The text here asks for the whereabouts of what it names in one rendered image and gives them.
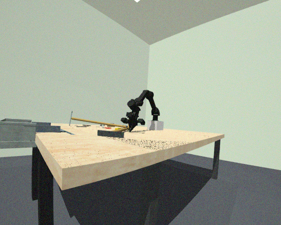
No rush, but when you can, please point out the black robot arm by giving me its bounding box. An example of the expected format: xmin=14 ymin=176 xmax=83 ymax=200
xmin=126 ymin=90 xmax=160 ymax=121

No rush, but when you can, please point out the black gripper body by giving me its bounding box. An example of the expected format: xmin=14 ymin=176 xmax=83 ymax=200
xmin=121 ymin=112 xmax=145 ymax=125

